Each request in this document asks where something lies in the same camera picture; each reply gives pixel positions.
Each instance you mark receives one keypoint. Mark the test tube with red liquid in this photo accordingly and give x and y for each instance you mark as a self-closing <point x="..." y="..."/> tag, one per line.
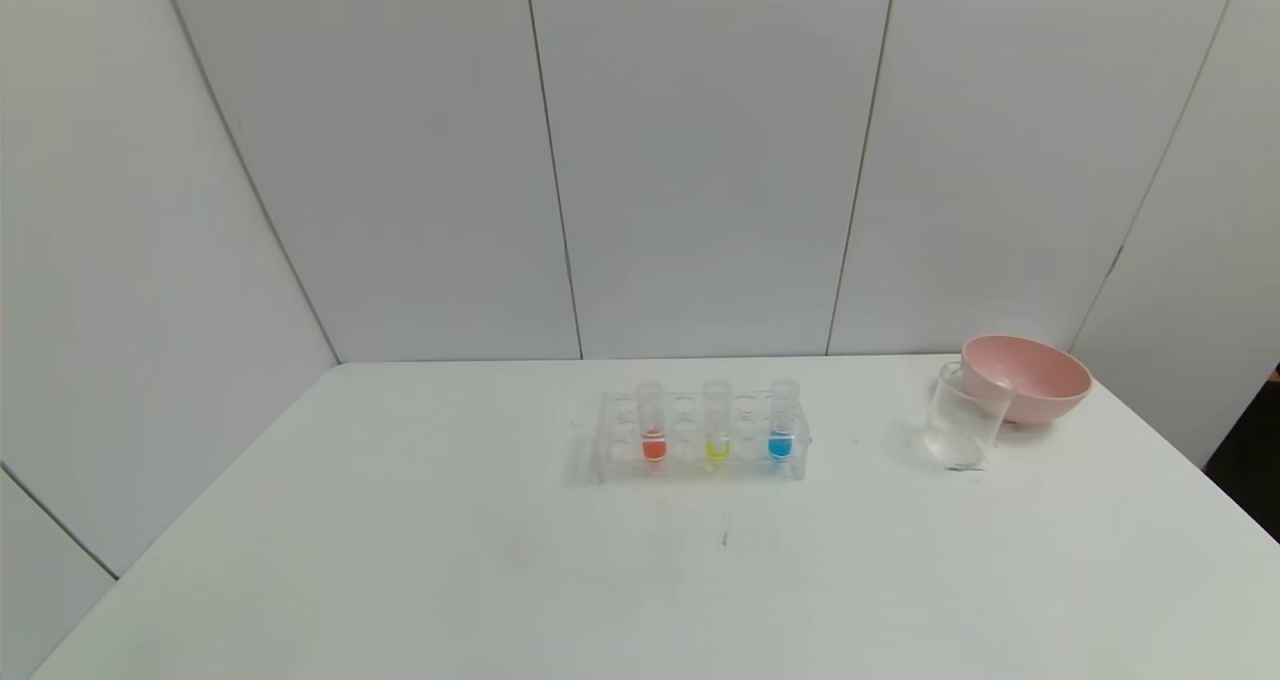
<point x="653" y="447"/>

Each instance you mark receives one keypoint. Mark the test tube with yellow liquid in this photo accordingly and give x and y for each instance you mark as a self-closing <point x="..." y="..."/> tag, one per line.
<point x="717" y="449"/>

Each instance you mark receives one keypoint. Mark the clear acrylic test tube rack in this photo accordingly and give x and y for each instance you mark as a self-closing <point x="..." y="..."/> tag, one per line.
<point x="690" y="460"/>

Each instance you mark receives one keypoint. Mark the test tube with blue liquid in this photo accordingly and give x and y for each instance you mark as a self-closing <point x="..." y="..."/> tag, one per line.
<point x="781" y="446"/>

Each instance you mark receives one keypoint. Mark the clear glass beaker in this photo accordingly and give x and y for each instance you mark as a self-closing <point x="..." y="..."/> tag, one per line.
<point x="960" y="430"/>

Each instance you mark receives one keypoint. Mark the pink bowl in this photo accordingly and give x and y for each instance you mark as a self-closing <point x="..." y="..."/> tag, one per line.
<point x="1045" y="380"/>

